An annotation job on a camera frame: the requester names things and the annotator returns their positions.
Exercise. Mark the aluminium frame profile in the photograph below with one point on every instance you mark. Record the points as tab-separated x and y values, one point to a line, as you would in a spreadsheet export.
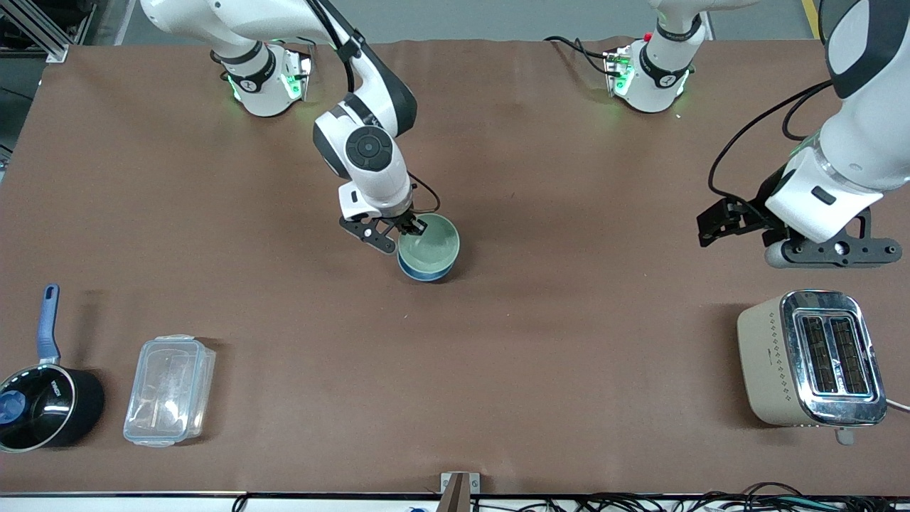
43	28

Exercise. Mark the blue bowl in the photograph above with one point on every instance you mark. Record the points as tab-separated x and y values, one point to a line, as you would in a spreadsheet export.
425	274

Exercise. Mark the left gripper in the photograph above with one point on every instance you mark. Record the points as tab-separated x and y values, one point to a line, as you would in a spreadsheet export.
765	200

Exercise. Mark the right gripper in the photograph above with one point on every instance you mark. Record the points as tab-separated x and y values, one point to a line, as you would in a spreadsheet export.
407	222

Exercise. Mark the metal bracket at table edge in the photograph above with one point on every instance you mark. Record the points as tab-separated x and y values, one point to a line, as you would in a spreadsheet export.
459	492

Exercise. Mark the clear plastic lidded container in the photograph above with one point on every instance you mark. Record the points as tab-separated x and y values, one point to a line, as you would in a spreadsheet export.
169	391

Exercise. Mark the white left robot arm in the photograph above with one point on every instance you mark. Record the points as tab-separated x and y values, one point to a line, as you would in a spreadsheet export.
860	135

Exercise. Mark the green bowl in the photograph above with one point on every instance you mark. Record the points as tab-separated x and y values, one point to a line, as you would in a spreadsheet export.
435	245

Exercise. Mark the cream and chrome toaster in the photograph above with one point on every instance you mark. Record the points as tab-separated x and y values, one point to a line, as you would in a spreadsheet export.
768	363

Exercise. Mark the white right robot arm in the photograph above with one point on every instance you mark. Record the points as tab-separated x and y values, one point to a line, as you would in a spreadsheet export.
366	149

